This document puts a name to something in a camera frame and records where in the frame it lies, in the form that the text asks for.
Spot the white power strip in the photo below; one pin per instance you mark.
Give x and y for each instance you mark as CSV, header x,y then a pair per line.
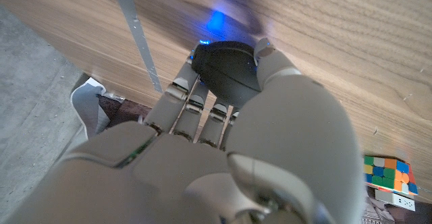
x,y
395,199

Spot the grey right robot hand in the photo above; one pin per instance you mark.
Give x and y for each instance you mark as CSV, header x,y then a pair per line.
x,y
297,143

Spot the multicolour puzzle cube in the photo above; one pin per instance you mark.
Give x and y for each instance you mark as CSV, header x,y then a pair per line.
x,y
388,175

